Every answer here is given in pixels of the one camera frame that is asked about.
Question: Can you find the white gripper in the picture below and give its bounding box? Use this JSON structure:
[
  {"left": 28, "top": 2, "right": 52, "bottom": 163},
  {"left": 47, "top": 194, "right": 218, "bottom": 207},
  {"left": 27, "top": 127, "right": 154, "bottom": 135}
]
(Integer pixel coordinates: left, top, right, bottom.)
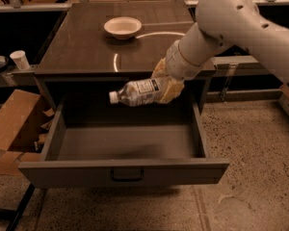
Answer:
[{"left": 151, "top": 40, "right": 213, "bottom": 104}]

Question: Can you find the clear plastic water bottle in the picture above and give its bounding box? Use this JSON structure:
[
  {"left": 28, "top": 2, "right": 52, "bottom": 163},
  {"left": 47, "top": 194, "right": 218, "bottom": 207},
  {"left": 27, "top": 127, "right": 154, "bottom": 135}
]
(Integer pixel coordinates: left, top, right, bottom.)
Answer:
[{"left": 109, "top": 77, "right": 169, "bottom": 107}]

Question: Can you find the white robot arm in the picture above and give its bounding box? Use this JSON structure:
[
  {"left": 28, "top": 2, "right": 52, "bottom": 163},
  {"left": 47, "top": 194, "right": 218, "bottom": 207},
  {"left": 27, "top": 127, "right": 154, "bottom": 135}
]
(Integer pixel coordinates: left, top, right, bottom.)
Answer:
[{"left": 152, "top": 0, "right": 289, "bottom": 104}]

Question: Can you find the dark grey drawer cabinet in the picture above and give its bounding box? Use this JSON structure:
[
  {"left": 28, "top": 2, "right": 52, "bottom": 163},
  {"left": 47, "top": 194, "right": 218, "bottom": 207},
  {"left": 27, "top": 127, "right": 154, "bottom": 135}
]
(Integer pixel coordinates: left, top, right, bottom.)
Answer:
[{"left": 36, "top": 1, "right": 214, "bottom": 115}]

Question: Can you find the open grey top drawer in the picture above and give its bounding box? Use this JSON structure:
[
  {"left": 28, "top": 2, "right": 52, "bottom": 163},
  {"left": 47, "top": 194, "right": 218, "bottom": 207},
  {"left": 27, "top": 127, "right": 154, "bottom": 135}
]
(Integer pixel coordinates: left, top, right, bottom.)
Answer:
[{"left": 19, "top": 101, "right": 229, "bottom": 189}]

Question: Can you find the white ceramic bowl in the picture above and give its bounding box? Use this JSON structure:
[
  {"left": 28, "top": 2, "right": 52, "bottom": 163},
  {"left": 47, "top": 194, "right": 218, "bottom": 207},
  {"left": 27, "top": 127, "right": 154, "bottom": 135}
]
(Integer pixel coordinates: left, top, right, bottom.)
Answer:
[{"left": 104, "top": 16, "right": 142, "bottom": 39}]

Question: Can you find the white paper cup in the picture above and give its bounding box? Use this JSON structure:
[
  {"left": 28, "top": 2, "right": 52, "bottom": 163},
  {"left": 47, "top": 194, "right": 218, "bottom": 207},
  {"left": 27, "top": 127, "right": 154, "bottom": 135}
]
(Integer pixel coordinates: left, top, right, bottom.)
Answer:
[{"left": 10, "top": 50, "right": 30, "bottom": 70}]

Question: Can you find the brown cardboard box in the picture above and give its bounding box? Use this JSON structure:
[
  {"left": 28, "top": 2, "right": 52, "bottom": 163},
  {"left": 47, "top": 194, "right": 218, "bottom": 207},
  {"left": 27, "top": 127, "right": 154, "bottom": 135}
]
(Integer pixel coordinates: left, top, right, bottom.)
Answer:
[{"left": 0, "top": 90, "right": 55, "bottom": 176}]

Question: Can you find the black drawer handle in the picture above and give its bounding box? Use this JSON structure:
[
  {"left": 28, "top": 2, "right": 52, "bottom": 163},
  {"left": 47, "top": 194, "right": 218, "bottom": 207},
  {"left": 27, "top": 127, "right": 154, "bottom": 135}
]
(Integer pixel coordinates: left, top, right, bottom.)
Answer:
[{"left": 110, "top": 169, "right": 144, "bottom": 183}]

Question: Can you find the black metal floor frame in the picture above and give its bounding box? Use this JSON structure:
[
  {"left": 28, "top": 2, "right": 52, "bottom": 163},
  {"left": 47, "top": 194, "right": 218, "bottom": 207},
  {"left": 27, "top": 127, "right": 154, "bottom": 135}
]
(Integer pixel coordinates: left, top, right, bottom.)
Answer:
[{"left": 0, "top": 184, "right": 36, "bottom": 231}]

